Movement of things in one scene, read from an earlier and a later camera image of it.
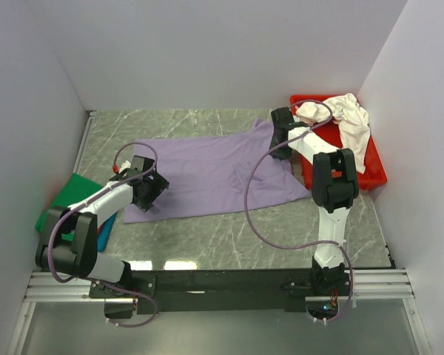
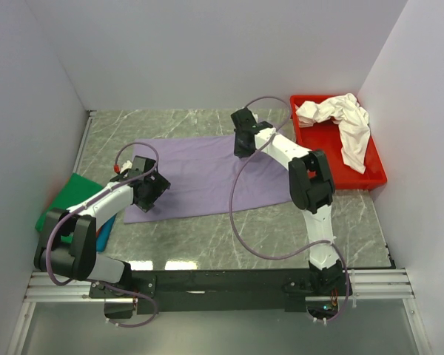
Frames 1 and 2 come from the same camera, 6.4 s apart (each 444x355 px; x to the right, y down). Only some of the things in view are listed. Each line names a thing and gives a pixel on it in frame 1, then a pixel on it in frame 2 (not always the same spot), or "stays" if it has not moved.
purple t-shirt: (231, 171) stays
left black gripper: (158, 185) stays
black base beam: (231, 291) stays
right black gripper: (273, 151) -> (239, 152)
